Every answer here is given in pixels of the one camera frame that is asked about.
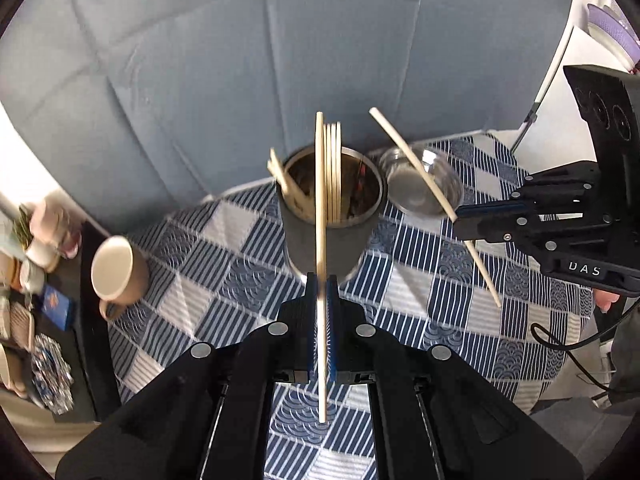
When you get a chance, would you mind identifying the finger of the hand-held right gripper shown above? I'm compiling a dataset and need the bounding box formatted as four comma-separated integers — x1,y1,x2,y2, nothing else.
454,212,617,262
457,160,602,219

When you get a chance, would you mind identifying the grey-blue fabric backdrop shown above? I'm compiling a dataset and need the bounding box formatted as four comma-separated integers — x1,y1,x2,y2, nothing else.
0,0,576,221

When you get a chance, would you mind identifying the purple striped plate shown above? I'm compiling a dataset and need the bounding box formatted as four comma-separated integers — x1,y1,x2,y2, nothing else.
585,2,640,63

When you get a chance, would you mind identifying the single wooden chopstick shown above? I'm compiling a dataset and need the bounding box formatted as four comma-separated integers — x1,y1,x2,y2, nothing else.
369,107,502,308
314,111,331,425

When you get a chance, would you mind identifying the black cylindrical utensil holder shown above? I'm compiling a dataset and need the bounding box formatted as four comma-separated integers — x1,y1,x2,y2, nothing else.
272,145,386,286

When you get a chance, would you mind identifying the blue card box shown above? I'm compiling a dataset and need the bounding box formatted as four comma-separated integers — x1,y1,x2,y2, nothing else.
41,284,77,333

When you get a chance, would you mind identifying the person's right hand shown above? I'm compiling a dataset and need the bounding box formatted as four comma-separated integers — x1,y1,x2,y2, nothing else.
592,290,624,314

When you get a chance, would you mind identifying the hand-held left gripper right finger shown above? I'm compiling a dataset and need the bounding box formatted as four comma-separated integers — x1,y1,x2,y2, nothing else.
326,275,583,480

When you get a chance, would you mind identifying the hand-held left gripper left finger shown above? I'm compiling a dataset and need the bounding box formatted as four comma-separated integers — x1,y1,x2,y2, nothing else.
55,272,321,480

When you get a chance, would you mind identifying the pink cup stack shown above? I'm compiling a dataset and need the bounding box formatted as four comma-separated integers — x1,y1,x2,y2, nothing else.
29,195,82,261

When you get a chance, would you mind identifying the stainless steel plate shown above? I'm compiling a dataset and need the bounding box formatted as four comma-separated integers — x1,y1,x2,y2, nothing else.
377,145,466,218

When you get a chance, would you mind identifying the crumpled silver foil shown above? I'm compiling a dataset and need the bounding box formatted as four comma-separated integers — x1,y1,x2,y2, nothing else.
29,335,77,416

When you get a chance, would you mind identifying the beige ceramic mug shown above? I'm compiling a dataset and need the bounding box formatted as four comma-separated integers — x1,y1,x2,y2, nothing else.
90,235,151,322

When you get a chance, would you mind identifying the person's right forearm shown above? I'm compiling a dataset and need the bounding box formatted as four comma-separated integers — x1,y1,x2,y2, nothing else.
607,300,640,406

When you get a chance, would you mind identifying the blue white patterned tablecloth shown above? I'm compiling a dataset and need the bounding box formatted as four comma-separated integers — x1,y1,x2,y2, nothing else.
107,135,598,480

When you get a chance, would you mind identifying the bunch of wooden chopsticks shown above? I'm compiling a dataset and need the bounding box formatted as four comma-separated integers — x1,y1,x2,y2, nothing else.
267,121,343,223

